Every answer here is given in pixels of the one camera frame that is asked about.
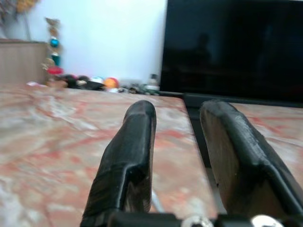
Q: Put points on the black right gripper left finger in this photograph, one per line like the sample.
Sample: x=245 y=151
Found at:
x=125 y=165

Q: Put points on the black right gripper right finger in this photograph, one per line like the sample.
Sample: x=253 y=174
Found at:
x=246 y=151

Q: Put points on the small green toy vehicle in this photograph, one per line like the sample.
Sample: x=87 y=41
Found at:
x=139 y=89

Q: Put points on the orange ball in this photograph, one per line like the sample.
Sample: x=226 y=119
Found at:
x=111 y=83

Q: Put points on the white and blue ball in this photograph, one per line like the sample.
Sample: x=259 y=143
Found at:
x=97 y=81

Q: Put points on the small clear bottle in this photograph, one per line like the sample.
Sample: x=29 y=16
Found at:
x=153 y=80

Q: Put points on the black plush toy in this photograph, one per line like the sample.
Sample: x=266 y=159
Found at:
x=73 y=81

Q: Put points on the large black television screen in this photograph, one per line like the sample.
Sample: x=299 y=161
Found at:
x=233 y=49

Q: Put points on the ornament decoration with teal balls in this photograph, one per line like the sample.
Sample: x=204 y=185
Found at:
x=54 y=50

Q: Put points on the light wooden cabinet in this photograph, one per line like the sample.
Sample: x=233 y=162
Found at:
x=22 y=62

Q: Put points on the dried flower bouquet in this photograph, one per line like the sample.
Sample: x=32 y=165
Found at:
x=17 y=14

